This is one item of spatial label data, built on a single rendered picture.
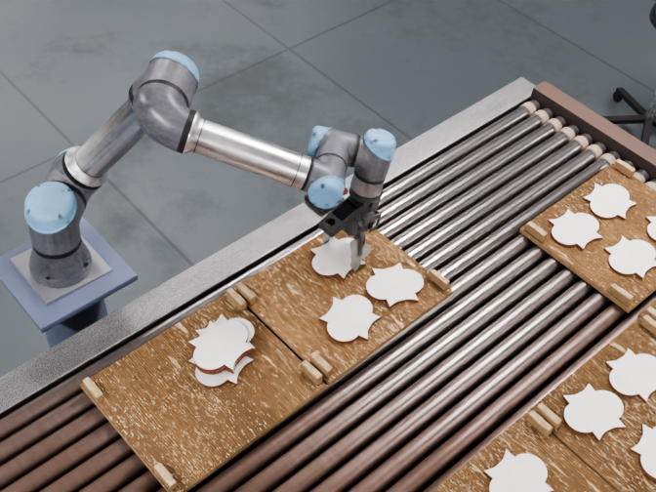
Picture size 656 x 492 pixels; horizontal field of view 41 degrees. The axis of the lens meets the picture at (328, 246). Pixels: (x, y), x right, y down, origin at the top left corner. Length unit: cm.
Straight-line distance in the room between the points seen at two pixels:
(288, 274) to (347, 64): 236
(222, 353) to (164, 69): 63
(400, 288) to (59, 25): 299
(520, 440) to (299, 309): 59
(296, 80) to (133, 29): 90
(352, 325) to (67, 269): 71
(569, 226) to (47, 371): 135
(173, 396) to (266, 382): 20
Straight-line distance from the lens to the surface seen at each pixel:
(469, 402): 200
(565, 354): 214
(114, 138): 208
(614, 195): 251
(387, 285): 213
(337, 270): 214
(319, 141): 198
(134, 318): 211
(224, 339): 197
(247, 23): 464
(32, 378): 206
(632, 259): 236
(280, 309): 208
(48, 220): 211
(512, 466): 191
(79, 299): 223
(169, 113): 186
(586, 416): 202
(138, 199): 369
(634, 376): 212
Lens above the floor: 258
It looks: 48 degrees down
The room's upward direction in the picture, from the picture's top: 4 degrees clockwise
